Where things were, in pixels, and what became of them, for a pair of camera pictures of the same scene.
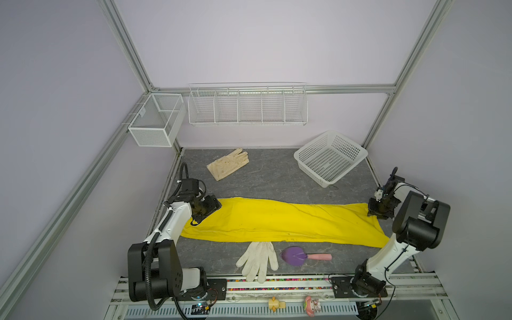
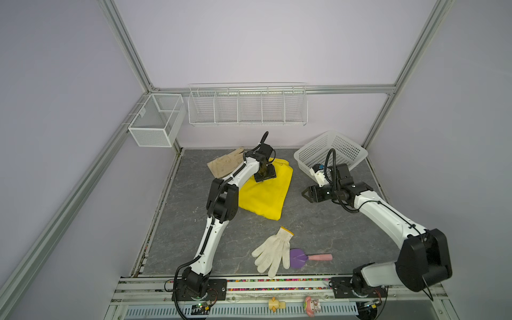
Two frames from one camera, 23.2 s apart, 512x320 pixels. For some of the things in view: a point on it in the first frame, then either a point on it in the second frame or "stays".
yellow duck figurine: (275, 304) stays
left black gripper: (213, 205) -> (271, 174)
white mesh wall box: (159, 121) stays
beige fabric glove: (223, 166) stays
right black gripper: (372, 211) -> (310, 197)
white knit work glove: (256, 259) -> (270, 253)
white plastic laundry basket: (327, 157) stays
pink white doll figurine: (312, 306) stays
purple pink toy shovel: (295, 257) stays
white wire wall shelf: (248, 104) stays
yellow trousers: (265, 219) -> (267, 197)
